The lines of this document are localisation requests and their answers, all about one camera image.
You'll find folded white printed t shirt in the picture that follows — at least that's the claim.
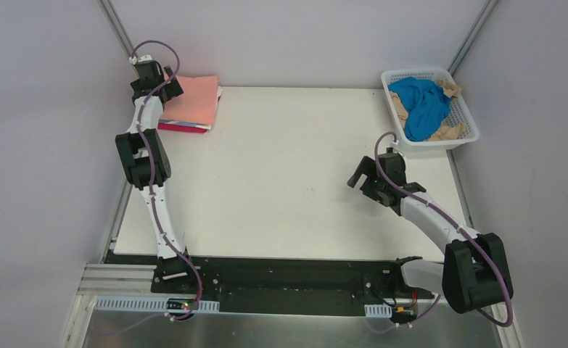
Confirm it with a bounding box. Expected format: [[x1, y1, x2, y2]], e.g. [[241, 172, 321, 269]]
[[158, 86, 223, 131]]

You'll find right controller board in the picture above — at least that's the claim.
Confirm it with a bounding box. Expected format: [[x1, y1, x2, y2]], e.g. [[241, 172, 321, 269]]
[[391, 307, 417, 323]]

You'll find controller board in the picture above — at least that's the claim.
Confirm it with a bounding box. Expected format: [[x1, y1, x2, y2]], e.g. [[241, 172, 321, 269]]
[[165, 297, 199, 313], [391, 307, 417, 323]]

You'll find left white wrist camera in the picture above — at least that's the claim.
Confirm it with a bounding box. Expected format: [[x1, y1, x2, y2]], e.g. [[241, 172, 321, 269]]
[[128, 54, 153, 66]]

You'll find left controller board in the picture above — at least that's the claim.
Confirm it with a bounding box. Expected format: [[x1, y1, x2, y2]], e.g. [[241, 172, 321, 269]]
[[165, 297, 199, 313]]

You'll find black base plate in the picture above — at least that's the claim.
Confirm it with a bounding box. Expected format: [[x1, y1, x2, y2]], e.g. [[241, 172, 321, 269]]
[[151, 257, 433, 317]]

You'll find aluminium frame post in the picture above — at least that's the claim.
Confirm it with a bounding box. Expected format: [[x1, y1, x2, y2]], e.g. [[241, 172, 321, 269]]
[[97, 0, 140, 80], [448, 0, 501, 76]]

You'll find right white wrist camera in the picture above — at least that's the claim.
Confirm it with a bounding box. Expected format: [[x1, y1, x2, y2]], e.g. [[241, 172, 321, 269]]
[[389, 141, 405, 156]]

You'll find white plastic basket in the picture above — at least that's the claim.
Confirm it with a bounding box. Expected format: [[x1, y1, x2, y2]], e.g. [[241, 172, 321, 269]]
[[381, 67, 479, 154]]

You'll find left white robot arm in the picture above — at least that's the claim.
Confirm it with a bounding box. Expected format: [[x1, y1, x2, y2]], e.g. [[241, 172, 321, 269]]
[[115, 55, 190, 282]]

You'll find pink t shirt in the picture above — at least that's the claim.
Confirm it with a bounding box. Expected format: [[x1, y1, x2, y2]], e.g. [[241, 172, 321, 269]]
[[159, 75, 222, 131]]

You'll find beige t shirt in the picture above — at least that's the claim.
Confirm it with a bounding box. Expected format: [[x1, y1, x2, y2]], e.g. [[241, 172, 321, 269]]
[[389, 79, 466, 141]]

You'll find blue t shirt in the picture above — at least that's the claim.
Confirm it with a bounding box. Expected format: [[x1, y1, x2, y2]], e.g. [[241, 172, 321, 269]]
[[388, 77, 451, 142]]

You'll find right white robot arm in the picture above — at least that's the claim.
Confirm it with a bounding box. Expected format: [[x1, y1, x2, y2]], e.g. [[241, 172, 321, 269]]
[[347, 149, 514, 314]]

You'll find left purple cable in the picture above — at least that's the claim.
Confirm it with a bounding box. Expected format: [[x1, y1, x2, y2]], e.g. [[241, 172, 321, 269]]
[[96, 40, 205, 335]]

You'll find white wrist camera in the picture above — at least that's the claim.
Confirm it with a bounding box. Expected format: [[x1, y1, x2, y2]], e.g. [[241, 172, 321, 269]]
[[128, 54, 153, 66], [389, 141, 405, 156]]

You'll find left aluminium frame post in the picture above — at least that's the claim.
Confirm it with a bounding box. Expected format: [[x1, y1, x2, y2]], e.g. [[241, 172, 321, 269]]
[[97, 0, 140, 80]]

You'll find right aluminium frame post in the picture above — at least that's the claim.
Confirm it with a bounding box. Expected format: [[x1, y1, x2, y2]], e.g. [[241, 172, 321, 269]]
[[448, 0, 501, 76]]

